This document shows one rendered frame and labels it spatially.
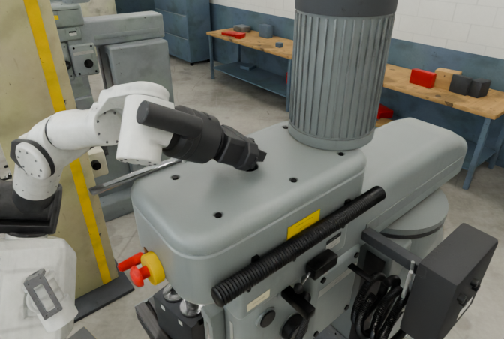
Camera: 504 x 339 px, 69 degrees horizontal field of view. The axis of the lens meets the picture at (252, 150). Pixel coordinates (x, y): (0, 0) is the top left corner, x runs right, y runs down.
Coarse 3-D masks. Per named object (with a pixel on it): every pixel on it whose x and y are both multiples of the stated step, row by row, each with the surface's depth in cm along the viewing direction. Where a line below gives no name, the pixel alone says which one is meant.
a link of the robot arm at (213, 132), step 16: (208, 128) 61; (224, 128) 69; (208, 144) 61; (224, 144) 64; (240, 144) 65; (256, 144) 67; (192, 160) 62; (208, 160) 63; (224, 160) 64; (240, 160) 66; (256, 160) 66
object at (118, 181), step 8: (168, 160) 75; (176, 160) 75; (144, 168) 73; (152, 168) 72; (160, 168) 73; (128, 176) 70; (136, 176) 70; (104, 184) 68; (112, 184) 68; (120, 184) 68; (96, 192) 66
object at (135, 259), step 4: (140, 252) 78; (132, 256) 77; (136, 256) 77; (140, 256) 77; (124, 260) 76; (128, 260) 76; (132, 260) 77; (136, 260) 77; (140, 260) 77; (120, 264) 76; (124, 264) 76; (128, 264) 76; (132, 264) 76; (136, 264) 77; (120, 268) 75; (124, 268) 76; (128, 268) 76
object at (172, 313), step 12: (168, 288) 143; (156, 300) 141; (168, 300) 138; (180, 300) 139; (156, 312) 146; (168, 312) 138; (180, 312) 135; (192, 312) 134; (168, 324) 143; (180, 324) 134; (192, 324) 131; (180, 336) 139; (192, 336) 132; (204, 336) 138
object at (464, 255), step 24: (456, 240) 79; (480, 240) 79; (432, 264) 74; (456, 264) 74; (480, 264) 75; (432, 288) 73; (456, 288) 70; (408, 312) 80; (432, 312) 75; (456, 312) 79; (432, 336) 77
